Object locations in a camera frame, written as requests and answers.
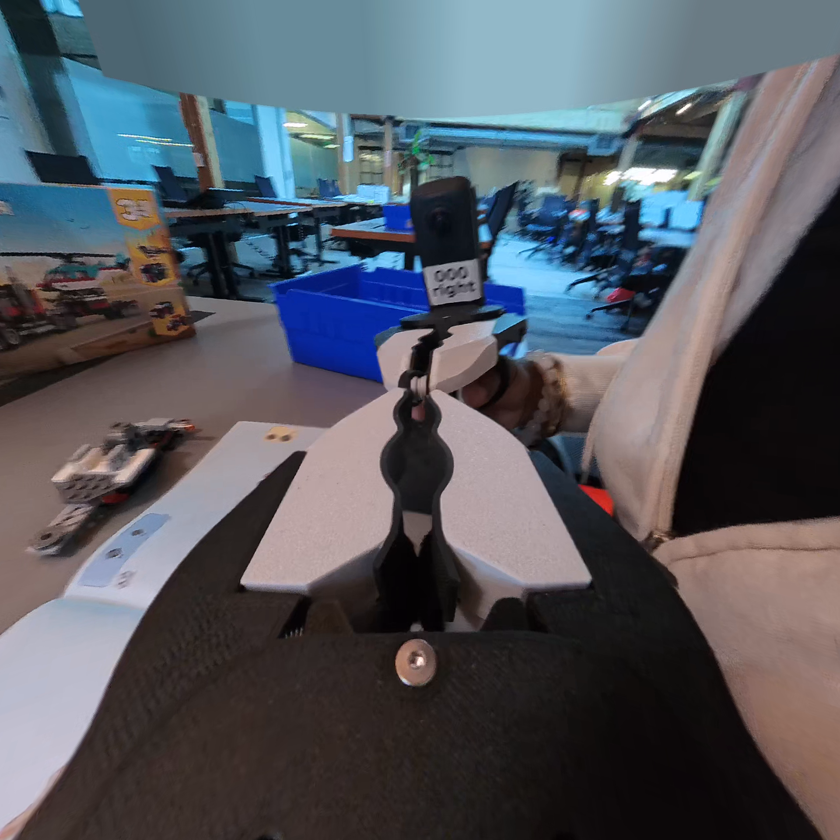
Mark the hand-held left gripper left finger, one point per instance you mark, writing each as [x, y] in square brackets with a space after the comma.
[328, 518]

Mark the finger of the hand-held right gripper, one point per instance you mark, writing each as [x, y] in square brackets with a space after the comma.
[469, 358]
[394, 351]

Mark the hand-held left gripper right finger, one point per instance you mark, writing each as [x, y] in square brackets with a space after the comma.
[512, 518]

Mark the person's right forearm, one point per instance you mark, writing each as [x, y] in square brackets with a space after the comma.
[594, 387]

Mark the partly built lego vehicle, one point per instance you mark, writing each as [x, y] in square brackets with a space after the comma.
[118, 459]

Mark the small grey lego assembly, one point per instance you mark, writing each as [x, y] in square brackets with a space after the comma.
[65, 528]

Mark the lego instruction booklet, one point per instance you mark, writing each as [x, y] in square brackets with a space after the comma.
[59, 656]

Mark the lego set cardboard box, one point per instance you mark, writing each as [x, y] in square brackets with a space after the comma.
[85, 282]

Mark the person's right hand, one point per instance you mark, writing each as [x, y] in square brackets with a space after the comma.
[499, 400]

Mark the small blue storage bin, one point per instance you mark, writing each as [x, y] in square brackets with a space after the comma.
[397, 216]

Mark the blue plastic bin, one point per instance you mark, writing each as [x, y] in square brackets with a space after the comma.
[334, 321]

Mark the orange top office desk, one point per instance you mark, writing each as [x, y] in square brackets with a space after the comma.
[374, 231]

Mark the green plant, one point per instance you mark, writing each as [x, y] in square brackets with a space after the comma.
[420, 148]

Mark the orange red object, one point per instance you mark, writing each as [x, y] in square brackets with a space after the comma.
[596, 502]

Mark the long office desk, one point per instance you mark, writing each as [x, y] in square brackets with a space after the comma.
[243, 213]

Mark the person's black shirt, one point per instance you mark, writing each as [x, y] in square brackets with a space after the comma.
[768, 407]

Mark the black computer monitor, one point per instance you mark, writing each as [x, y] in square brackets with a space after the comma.
[62, 169]

